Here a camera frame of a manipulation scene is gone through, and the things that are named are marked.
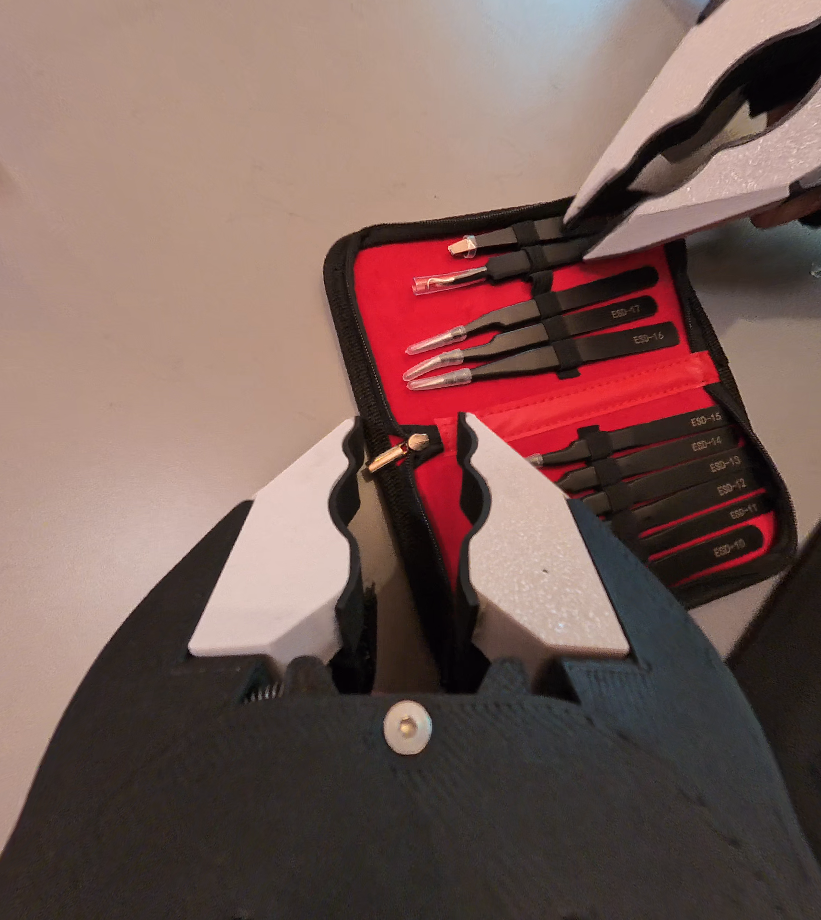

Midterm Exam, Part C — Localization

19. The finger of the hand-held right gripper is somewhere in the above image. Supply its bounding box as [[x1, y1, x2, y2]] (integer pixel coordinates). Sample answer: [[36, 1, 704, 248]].
[[566, 0, 821, 227], [586, 80, 821, 263]]

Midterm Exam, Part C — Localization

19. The person's right hand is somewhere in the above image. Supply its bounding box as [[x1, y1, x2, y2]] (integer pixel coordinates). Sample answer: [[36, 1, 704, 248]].
[[749, 190, 821, 231]]

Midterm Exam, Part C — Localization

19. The black perforated wrist rest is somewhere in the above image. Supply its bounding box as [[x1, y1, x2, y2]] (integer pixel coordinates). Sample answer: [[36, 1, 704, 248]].
[[727, 460, 821, 920]]

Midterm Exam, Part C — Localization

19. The black red tweezers case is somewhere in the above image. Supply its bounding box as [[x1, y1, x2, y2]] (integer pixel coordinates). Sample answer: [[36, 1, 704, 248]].
[[325, 195, 799, 684]]

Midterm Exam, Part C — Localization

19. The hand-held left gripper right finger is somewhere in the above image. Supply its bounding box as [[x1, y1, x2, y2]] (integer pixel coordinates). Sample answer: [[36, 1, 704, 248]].
[[457, 414, 630, 669]]

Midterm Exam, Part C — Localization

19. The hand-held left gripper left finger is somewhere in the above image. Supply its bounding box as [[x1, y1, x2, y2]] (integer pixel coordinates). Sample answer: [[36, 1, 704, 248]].
[[188, 417, 364, 669]]

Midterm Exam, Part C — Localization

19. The set of black tweezers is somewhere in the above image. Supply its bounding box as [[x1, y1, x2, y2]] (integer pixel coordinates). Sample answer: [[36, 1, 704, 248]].
[[404, 216, 764, 569]]

